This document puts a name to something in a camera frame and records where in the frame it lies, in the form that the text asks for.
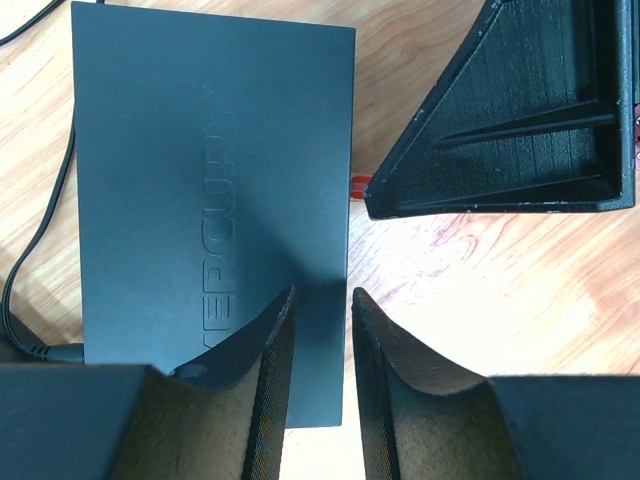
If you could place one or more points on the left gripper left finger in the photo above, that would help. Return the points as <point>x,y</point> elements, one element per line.
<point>220,416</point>

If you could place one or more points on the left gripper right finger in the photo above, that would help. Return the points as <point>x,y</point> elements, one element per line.
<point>423,416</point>

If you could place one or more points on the black network switch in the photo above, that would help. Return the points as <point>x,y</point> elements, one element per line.
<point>213,164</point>

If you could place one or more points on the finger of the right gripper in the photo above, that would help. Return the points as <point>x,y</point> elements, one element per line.
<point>533,114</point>

